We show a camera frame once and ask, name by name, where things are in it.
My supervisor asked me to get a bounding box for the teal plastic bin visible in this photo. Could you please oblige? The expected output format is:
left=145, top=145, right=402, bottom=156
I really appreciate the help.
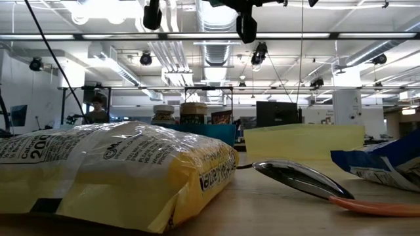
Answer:
left=157, top=123, right=237, bottom=147

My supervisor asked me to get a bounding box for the wide tan-lid spice can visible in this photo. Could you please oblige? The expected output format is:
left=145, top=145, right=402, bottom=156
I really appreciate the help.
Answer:
left=179, top=102, right=209, bottom=125

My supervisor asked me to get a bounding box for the white-lid spice jar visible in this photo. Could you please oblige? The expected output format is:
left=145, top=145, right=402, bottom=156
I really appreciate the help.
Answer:
left=151, top=104, right=177, bottom=125

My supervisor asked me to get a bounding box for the yellow plastic bin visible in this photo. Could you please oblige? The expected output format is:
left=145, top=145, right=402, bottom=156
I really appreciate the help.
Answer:
left=243, top=123, right=366, bottom=163

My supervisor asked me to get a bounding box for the blue yellow ramen packet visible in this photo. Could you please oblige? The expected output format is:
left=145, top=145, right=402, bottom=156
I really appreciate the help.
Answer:
left=330, top=128, right=420, bottom=193

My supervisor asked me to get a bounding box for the dark orange snack packet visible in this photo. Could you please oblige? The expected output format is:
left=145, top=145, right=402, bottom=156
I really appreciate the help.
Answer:
left=211, top=109, right=232, bottom=125

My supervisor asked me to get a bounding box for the black monitor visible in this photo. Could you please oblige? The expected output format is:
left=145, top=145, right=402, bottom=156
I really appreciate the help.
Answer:
left=255, top=100, right=303, bottom=128

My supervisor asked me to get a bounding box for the black metal spoon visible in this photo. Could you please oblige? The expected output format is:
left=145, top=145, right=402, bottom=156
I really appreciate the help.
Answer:
left=236, top=159, right=355, bottom=201

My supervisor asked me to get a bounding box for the yellow ramen noodle packet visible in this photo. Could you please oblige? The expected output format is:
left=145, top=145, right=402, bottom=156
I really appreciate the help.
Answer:
left=0, top=121, right=240, bottom=234

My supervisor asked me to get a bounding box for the person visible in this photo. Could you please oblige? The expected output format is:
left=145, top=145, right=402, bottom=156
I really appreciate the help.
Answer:
left=83, top=95, right=111, bottom=125

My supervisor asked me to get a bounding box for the white pillar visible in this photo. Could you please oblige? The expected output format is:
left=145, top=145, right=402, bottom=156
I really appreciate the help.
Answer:
left=332, top=88, right=363, bottom=127

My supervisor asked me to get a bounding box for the blue screen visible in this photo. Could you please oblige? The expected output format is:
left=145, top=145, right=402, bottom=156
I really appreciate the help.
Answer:
left=9, top=104, right=29, bottom=128

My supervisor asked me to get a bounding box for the background black frame rig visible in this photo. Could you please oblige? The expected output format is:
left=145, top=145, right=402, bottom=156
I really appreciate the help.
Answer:
left=57, top=85, right=420, bottom=125

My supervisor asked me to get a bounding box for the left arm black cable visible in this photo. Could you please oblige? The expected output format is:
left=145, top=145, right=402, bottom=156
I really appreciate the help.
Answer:
left=24, top=0, right=88, bottom=124

